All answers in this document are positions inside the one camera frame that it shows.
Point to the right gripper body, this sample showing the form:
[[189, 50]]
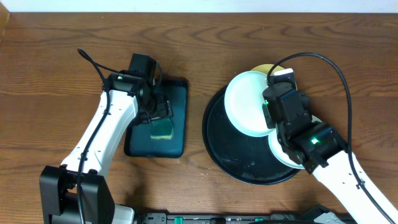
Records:
[[269, 122]]

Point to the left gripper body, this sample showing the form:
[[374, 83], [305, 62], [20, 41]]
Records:
[[162, 109]]

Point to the green yellow sponge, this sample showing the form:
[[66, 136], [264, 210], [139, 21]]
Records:
[[162, 129]]

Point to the pale green plate front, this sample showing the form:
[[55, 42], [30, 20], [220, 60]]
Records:
[[243, 101]]

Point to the pale green plate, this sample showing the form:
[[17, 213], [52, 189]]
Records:
[[278, 153], [243, 101]]

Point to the yellow plate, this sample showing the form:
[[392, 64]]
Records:
[[265, 68]]

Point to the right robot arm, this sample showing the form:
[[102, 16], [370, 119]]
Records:
[[300, 140]]

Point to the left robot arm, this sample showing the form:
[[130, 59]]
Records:
[[76, 191]]

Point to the dark rectangular tray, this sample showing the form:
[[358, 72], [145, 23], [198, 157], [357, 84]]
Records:
[[140, 140]]

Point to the round black tray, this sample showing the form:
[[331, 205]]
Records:
[[244, 158]]

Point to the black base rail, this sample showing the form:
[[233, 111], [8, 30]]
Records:
[[163, 218]]

